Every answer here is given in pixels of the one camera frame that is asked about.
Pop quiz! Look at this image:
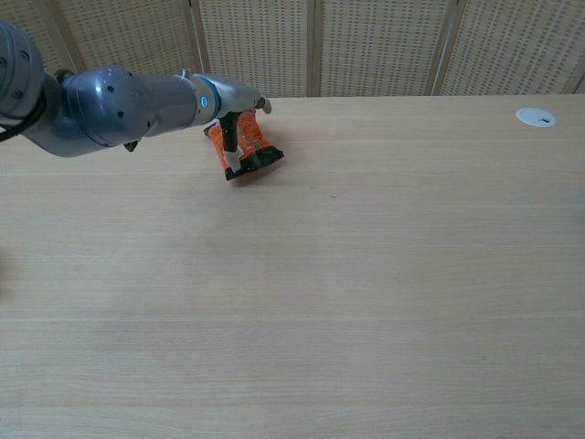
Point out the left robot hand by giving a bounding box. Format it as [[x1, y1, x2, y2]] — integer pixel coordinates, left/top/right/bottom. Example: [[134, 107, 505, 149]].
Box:
[[214, 80, 275, 178]]

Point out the orange black snack packet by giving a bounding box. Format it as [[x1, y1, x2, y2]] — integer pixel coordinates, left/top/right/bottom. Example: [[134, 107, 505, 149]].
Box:
[[203, 111, 285, 183]]

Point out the bamboo folding screen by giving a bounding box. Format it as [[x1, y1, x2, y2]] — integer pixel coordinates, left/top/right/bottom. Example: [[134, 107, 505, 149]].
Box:
[[0, 0, 585, 100]]

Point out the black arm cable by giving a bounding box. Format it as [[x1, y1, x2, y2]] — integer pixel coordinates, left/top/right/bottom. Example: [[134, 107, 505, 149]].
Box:
[[0, 68, 74, 143]]

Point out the white round cable grommet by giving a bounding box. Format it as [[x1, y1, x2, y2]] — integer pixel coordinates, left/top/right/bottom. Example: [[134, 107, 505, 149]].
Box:
[[515, 107, 559, 129]]

